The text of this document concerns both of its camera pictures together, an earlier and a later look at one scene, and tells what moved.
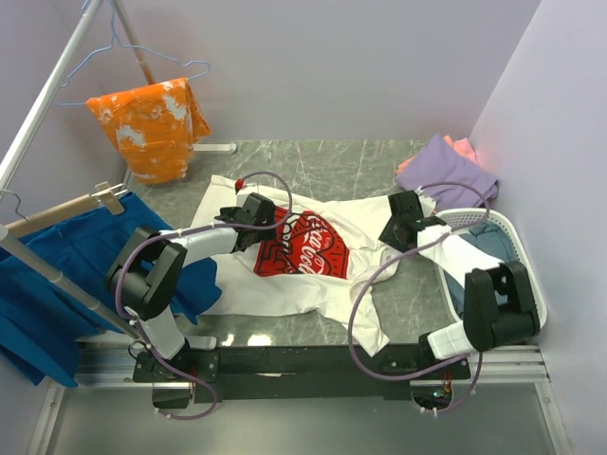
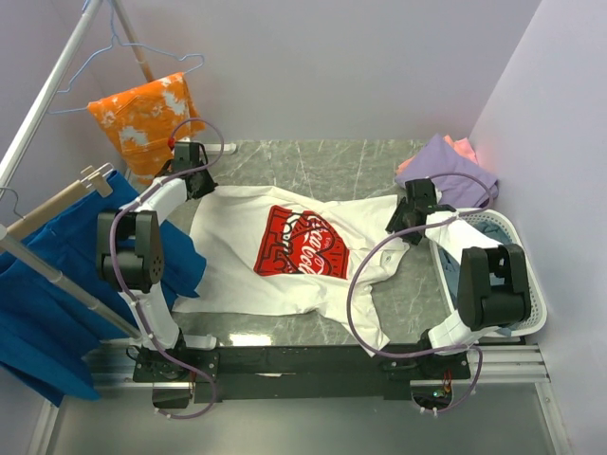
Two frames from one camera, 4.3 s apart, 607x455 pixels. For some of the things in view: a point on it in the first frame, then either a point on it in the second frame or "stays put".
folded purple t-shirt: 437,162 stays put
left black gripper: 266,234 → 210,185
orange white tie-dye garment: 156,125 stays put
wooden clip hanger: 102,193 → 97,179
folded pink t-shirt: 462,147 stays put
